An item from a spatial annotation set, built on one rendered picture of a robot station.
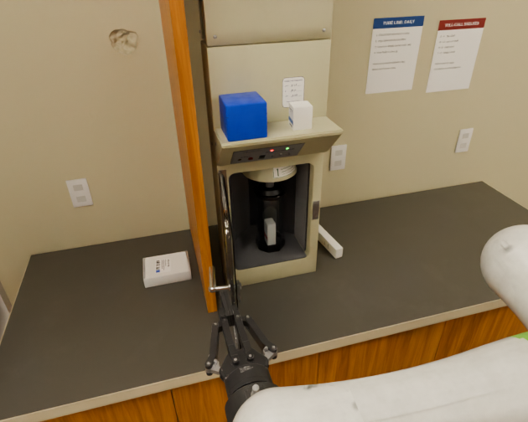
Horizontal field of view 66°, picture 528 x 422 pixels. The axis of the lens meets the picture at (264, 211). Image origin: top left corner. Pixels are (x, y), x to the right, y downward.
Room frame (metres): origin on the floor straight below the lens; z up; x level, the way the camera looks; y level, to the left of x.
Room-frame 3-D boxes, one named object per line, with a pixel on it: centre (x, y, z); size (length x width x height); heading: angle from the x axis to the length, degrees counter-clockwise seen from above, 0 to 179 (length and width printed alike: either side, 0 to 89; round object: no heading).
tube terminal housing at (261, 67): (1.18, 0.01, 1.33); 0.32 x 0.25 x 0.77; 105
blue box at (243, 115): (0.98, 0.05, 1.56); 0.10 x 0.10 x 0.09; 15
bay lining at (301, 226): (1.18, 0.01, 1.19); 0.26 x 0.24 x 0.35; 105
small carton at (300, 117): (1.02, -0.10, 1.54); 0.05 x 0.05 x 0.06; 10
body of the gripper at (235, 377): (0.42, 0.04, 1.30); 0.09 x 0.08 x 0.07; 15
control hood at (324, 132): (1.00, -0.04, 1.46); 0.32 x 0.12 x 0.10; 105
